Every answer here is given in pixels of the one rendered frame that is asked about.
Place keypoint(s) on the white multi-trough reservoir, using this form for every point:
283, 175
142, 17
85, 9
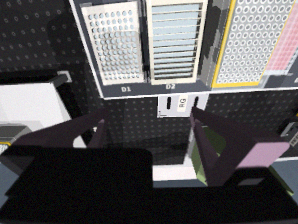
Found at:
166, 13

